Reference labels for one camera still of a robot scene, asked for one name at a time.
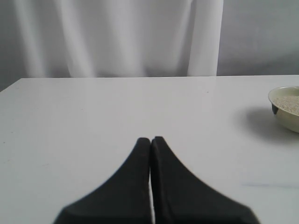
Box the white curtain backdrop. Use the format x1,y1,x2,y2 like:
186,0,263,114
13,0,224,78

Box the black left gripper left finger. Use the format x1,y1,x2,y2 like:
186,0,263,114
54,138,150,224

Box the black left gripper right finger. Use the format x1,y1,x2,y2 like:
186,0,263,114
150,137,258,224

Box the small cream ceramic bowl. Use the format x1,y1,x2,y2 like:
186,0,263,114
268,86,299,133

